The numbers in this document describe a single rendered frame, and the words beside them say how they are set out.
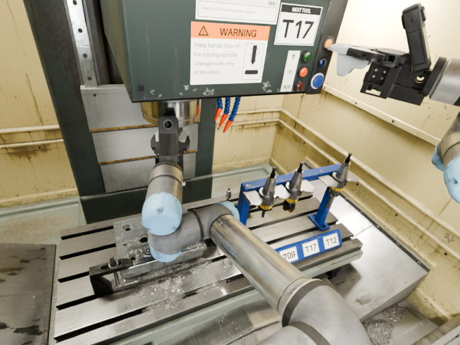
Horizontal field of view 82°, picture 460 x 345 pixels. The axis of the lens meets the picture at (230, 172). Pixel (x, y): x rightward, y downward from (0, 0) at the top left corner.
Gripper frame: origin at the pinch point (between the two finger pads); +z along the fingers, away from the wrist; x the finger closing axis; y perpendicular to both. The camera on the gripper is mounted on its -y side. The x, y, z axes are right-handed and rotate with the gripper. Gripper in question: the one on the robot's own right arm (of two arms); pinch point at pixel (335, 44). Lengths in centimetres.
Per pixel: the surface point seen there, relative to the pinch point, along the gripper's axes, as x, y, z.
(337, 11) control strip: 0.5, -5.9, 1.5
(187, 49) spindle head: -26.7, 1.9, 17.5
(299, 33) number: -6.8, -1.7, 5.8
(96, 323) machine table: -50, 81, 32
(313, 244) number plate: 21, 76, -10
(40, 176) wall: -22, 91, 134
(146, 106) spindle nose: -22.8, 18.6, 34.7
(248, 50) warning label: -16.3, 1.7, 11.4
